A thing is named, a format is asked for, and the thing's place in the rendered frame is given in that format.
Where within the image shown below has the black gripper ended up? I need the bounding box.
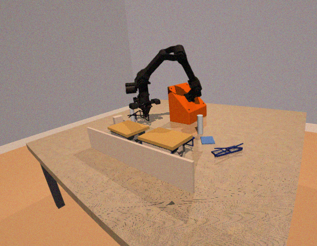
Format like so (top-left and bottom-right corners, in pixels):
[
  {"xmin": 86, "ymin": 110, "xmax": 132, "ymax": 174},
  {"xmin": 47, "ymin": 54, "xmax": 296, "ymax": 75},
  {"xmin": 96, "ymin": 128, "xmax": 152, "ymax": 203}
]
[{"xmin": 129, "ymin": 92, "xmax": 160, "ymax": 115}]

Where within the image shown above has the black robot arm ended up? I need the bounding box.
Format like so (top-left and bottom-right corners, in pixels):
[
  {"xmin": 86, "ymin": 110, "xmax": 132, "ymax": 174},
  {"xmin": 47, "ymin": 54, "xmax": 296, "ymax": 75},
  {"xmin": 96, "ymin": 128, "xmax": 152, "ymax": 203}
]
[{"xmin": 125, "ymin": 45, "xmax": 202, "ymax": 102}]

